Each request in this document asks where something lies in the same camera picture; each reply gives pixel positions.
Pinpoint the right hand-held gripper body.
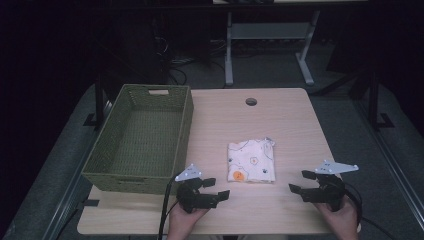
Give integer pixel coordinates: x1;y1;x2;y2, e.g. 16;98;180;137
309;159;360;213

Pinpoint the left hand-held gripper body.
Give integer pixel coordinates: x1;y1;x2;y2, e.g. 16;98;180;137
174;162;218;215

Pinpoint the white patterned cloth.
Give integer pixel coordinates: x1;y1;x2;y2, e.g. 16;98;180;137
227;136;277;184

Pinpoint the green woven basket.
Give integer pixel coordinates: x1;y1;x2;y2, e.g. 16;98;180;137
81;83;195;195

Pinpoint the person's left hand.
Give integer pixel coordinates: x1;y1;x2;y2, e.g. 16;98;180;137
166;202;210;240

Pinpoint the person's right hand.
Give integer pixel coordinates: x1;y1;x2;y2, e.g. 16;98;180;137
314;195;360;240

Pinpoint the black metal stand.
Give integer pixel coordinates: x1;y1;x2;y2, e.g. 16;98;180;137
83;74;107;128
366;71;396;130

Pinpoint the black cable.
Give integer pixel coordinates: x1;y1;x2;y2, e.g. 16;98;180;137
343;182;398;240
157;175;183;240

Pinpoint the aluminium rail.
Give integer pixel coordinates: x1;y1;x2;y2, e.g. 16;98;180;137
353;96;424;231
41;99;114;240

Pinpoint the tangle of floor cables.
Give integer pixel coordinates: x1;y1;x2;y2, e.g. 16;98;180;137
156;36;228;86

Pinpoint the white metal desk frame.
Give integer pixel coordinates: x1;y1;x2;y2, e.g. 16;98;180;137
224;9;322;87

